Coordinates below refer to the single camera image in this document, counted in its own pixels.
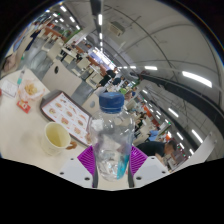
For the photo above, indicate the neighbouring beige table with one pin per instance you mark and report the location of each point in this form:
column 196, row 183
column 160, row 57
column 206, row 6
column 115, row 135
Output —
column 203, row 150

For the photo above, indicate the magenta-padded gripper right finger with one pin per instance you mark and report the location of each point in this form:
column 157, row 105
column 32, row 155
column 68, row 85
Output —
column 137, row 158

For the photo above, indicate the white printed paper card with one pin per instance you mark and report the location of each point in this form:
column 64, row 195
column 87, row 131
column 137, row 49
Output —
column 8, row 88

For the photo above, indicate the clear blue-capped water bottle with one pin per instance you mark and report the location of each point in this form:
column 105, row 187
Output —
column 111, row 140

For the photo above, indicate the small clear bottle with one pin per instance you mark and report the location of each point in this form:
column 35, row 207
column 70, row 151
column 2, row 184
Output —
column 21, row 77

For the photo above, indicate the group of beige chairs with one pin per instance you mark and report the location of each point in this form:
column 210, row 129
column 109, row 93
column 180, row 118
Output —
column 55, row 51

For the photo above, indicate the clear plastic food bag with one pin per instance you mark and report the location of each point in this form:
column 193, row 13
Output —
column 30, row 89

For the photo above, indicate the brown tray with paper liner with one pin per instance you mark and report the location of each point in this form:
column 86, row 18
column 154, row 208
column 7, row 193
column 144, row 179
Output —
column 66, row 113

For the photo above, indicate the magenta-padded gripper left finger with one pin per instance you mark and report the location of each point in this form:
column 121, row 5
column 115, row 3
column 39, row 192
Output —
column 86, row 158

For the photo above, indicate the ceiling air conditioner unit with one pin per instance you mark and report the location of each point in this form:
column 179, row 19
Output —
column 116, row 29

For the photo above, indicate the group of ceiling lights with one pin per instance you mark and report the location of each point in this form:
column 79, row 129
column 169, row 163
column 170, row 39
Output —
column 196, row 78

